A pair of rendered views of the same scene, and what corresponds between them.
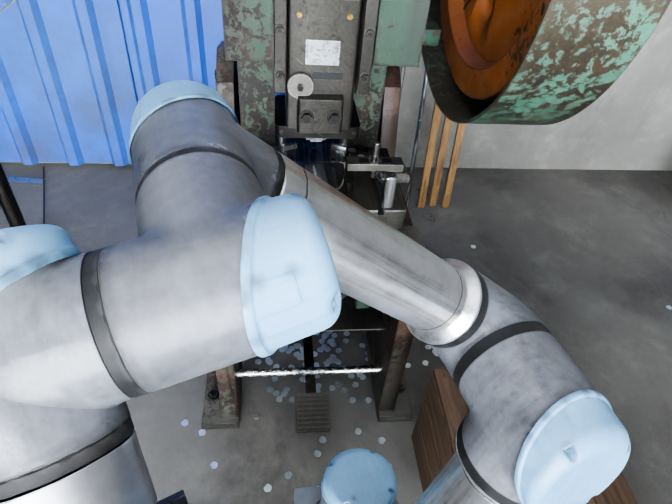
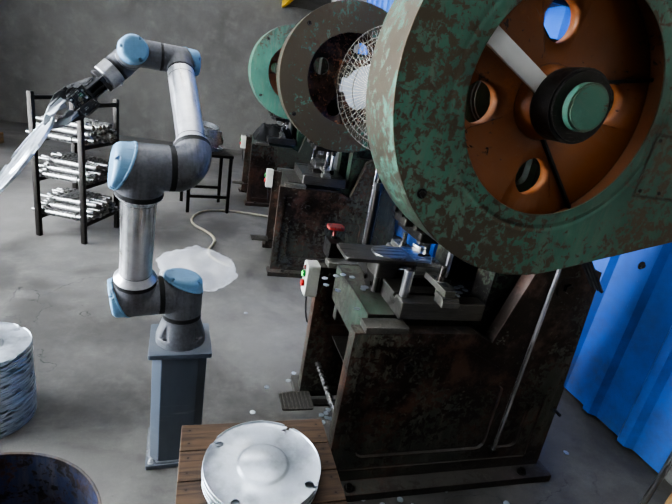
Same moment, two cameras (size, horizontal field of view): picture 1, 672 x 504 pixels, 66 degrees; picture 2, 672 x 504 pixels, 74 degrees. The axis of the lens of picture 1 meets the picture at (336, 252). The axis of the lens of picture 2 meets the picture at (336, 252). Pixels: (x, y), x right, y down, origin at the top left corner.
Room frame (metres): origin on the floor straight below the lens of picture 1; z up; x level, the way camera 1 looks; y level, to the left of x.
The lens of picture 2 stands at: (0.61, -1.36, 1.28)
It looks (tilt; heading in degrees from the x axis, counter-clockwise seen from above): 20 degrees down; 81
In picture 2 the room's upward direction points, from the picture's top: 10 degrees clockwise
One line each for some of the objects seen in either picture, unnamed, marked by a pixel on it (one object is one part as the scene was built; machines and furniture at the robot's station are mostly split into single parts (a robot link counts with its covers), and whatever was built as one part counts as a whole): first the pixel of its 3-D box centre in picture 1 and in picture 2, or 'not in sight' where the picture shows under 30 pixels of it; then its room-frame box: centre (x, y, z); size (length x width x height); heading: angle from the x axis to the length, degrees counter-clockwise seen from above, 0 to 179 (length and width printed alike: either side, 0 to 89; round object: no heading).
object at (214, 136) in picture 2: not in sight; (205, 165); (-0.04, 2.96, 0.40); 0.45 x 0.40 x 0.79; 111
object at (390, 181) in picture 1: (388, 189); (406, 281); (1.06, -0.11, 0.75); 0.03 x 0.03 x 0.10; 9
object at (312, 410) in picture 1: (308, 349); (353, 402); (1.02, 0.06, 0.14); 0.59 x 0.10 x 0.05; 9
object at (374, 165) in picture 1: (378, 160); (441, 281); (1.18, -0.09, 0.76); 0.17 x 0.06 x 0.10; 99
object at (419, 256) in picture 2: (314, 159); (418, 260); (1.15, 0.08, 0.76); 0.15 x 0.09 x 0.05; 99
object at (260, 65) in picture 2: not in sight; (311, 124); (0.93, 3.58, 0.87); 1.53 x 0.99 x 1.74; 12
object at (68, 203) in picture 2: not in sight; (76, 166); (-0.75, 1.92, 0.47); 0.46 x 0.43 x 0.95; 169
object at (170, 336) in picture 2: not in sight; (181, 324); (0.38, -0.07, 0.50); 0.15 x 0.15 x 0.10
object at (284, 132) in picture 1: (315, 121); (428, 233); (1.16, 0.08, 0.86); 0.20 x 0.16 x 0.05; 99
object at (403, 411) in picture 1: (390, 219); (469, 378); (1.34, -0.16, 0.45); 0.92 x 0.12 x 0.90; 9
